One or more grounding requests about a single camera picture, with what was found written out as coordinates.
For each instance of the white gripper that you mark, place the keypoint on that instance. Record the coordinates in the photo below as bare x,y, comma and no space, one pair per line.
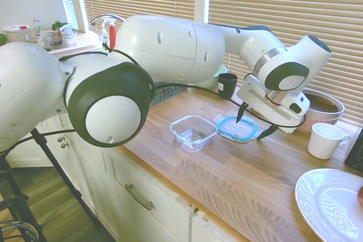
261,103

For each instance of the clear lid with teal rim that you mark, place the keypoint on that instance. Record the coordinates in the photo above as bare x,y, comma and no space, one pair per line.
238,130

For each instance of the white Franka Emika robot arm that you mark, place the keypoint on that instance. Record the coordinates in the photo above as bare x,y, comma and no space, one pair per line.
170,46

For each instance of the square glass food container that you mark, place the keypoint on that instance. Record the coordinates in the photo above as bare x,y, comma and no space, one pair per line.
194,133

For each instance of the white lidded container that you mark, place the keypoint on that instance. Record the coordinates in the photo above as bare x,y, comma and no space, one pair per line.
15,33

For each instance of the black mug with sticker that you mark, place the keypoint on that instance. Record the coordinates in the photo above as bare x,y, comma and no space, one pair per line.
227,86

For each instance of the mint green bowl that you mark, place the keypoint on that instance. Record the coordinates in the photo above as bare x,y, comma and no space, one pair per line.
211,83

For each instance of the pink bowl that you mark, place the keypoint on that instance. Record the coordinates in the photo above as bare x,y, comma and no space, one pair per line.
320,118

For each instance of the tall white cup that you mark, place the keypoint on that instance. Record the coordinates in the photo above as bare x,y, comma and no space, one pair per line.
324,141

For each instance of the grey plastic cutlery basket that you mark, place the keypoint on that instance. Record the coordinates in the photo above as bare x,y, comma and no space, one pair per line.
167,93

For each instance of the black toaster oven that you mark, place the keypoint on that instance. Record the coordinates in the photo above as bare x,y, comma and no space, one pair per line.
356,154

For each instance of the white dinner plate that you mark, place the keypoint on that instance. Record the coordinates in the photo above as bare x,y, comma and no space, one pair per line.
326,205

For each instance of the red apple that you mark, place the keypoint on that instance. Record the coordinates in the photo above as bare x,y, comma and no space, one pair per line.
360,195

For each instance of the red bottle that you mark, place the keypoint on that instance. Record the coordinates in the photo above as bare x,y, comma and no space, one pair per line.
113,36

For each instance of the white base cabinets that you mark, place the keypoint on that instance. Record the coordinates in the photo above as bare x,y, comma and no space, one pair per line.
93,174

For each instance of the clear spray bottle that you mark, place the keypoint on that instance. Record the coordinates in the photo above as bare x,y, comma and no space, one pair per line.
104,36

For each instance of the chrome kitchen faucet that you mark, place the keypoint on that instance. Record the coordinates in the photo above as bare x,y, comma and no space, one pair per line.
106,18

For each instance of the silver cabinet knob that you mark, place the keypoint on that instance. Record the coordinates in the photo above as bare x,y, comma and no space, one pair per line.
60,140
65,145

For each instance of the green leafy plant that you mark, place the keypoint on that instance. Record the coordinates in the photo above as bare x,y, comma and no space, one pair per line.
59,25

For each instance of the clear plastic bottle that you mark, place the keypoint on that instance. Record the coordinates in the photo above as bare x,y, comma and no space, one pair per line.
41,35

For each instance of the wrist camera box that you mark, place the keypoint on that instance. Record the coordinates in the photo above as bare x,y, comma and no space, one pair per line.
297,104

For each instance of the black camera tripod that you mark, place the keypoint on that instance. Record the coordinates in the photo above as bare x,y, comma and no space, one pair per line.
56,165

